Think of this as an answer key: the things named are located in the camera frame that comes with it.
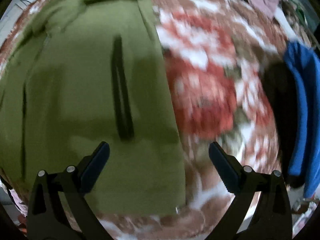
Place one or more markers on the pink cloth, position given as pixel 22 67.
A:
pixel 267 7

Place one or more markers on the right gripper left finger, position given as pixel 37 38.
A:
pixel 46 217

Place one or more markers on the blue folded garment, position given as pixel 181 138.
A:
pixel 292 88

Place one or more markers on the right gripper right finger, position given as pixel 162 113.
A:
pixel 272 217

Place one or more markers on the green hooded jacket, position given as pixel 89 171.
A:
pixel 87 71

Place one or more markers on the floral brown bed blanket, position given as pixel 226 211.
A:
pixel 215 53

